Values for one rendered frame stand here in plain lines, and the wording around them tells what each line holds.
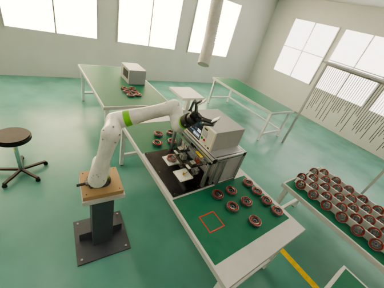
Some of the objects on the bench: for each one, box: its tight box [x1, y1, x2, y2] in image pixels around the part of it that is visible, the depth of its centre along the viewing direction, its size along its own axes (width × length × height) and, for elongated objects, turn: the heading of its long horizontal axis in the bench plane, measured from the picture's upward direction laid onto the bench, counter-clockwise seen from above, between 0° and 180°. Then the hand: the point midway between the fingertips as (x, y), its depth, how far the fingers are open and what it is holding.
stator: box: [248, 215, 262, 228], centre depth 179 cm, size 11×11×4 cm
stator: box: [240, 196, 253, 207], centre depth 196 cm, size 11×11×4 cm
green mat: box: [125, 121, 184, 154], centre depth 268 cm, size 94×61×1 cm, turn 104°
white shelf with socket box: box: [169, 87, 205, 115], centre depth 292 cm, size 35×37×46 cm
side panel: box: [214, 156, 245, 185], centre depth 208 cm, size 28×3×32 cm, turn 104°
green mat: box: [173, 175, 289, 266], centre depth 187 cm, size 94×61×1 cm, turn 104°
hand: (212, 109), depth 120 cm, fingers open, 13 cm apart
